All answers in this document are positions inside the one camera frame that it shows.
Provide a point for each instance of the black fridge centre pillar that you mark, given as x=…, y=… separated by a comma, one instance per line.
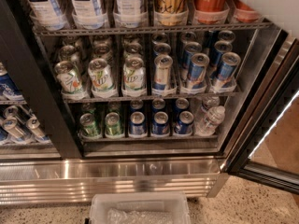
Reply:
x=29, y=69

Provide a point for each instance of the front silver red bull can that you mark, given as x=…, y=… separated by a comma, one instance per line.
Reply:
x=162, y=74

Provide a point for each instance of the right white tea bottle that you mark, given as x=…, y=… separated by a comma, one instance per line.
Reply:
x=130, y=13

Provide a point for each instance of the open glass fridge door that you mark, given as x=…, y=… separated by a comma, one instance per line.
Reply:
x=268, y=104

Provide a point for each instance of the front clear water bottle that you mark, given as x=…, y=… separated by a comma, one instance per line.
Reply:
x=208, y=124

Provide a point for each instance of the front left blue red bull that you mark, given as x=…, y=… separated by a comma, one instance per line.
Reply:
x=197, y=71

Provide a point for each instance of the front middle blue pepsi can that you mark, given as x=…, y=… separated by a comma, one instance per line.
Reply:
x=160, y=123

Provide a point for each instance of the wire shelf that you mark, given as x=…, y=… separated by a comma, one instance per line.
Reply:
x=153, y=29
x=150, y=97

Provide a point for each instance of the left green soda can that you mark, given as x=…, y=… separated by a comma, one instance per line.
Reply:
x=89, y=126

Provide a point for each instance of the right green soda can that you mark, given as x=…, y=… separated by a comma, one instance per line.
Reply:
x=113, y=124

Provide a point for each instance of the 7up can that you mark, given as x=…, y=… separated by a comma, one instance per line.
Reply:
x=100, y=73
x=73, y=86
x=134, y=77

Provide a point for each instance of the left white tea bottle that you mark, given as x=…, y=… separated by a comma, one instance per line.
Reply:
x=50, y=14

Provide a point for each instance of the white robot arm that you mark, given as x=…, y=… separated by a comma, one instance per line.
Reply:
x=283, y=13

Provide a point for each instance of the front middle 7up can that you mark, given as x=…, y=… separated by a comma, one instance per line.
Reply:
x=100, y=73

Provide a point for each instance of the blue pepsi can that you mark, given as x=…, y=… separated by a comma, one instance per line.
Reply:
x=184, y=123
x=160, y=123
x=137, y=124

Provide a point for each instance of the front left 7up can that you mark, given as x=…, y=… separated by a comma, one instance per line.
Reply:
x=73, y=86

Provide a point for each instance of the front right blue pepsi can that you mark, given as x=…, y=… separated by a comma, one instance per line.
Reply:
x=184, y=123

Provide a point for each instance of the white tea bottle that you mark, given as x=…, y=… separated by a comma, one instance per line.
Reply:
x=88, y=14
x=50, y=14
x=130, y=13

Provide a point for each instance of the front right 7up can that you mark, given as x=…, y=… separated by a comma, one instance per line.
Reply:
x=134, y=77

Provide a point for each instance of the blue can left compartment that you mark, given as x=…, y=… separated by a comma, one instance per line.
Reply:
x=9, y=88

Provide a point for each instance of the gold yellow can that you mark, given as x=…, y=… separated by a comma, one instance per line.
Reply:
x=170, y=12

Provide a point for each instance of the front left blue pepsi can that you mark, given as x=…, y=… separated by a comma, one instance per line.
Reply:
x=137, y=124

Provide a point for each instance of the middle white tea bottle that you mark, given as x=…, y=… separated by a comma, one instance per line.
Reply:
x=88, y=14

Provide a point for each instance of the middle wire shelf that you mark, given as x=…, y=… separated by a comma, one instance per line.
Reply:
x=150, y=97

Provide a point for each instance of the front right blue red bull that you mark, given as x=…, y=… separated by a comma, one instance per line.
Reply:
x=225, y=71

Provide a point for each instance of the top wire shelf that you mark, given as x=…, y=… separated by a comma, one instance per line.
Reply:
x=153, y=29

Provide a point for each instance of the red coke can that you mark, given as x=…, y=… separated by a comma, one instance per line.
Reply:
x=209, y=11
x=244, y=13

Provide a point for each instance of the stainless steel fridge base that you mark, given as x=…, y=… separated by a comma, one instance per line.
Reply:
x=77, y=181

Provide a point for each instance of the green soda can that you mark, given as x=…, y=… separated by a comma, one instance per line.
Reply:
x=113, y=124
x=89, y=126

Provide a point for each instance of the blue red bull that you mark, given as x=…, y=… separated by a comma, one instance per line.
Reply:
x=225, y=71
x=197, y=71

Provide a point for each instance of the clear plastic bin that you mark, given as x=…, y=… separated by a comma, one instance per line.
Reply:
x=140, y=208

